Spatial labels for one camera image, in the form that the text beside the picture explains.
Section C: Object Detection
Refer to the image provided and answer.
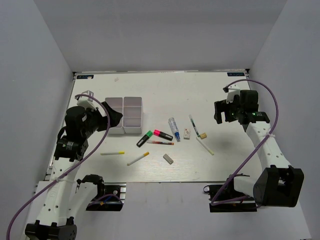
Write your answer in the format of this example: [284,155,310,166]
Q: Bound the pink cap black highlighter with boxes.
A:
[153,129,173,141]

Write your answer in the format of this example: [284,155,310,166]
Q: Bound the white pencil pale yellow tip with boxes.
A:
[196,136,214,156]

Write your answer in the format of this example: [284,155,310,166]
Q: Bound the green cap black highlighter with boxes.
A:
[136,130,153,148]

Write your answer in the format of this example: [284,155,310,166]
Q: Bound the small tan eraser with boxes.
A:
[199,133,207,139]

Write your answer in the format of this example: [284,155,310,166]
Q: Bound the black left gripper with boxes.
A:
[82,101,123,138]

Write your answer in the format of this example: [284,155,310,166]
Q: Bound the grey eraser block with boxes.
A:
[163,154,174,165]

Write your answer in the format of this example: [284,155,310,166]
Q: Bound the white left organizer box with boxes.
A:
[105,97,125,135]

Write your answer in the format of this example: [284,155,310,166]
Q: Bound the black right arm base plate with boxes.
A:
[203,183,259,213]

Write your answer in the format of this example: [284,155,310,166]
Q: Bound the blue table label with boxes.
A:
[227,72,245,77]
[76,75,94,80]

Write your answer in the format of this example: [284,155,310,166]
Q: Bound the left blue table label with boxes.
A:
[76,75,94,80]

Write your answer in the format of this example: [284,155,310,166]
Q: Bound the right blue table label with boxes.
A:
[227,72,245,77]

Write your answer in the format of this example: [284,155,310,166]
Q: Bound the white organizer box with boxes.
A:
[123,96,144,135]
[105,97,125,135]

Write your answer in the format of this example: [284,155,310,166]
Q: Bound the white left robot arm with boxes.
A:
[24,99,123,240]

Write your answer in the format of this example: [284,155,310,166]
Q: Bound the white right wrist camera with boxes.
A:
[223,84,241,104]

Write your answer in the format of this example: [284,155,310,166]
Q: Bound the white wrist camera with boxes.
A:
[223,84,241,104]
[76,90,96,110]

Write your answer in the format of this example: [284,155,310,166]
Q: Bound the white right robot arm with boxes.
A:
[214,88,304,208]

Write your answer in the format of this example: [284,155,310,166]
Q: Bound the green ink clear pen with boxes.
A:
[188,114,200,137]

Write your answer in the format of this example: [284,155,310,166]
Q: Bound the clear glue bottle blue cap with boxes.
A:
[168,117,181,142]

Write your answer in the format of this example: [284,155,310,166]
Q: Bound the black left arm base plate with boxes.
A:
[86,183,126,212]

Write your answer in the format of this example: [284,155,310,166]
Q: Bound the white right organizer box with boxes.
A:
[123,96,144,135]

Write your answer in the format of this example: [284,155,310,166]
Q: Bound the white eraser red print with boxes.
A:
[183,128,191,140]

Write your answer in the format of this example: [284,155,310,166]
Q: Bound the red ink clear pen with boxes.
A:
[146,140,174,146]

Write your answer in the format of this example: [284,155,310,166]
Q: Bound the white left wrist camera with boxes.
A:
[76,90,96,110]

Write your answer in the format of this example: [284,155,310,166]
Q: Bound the white pencil orange tip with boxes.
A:
[127,152,150,166]

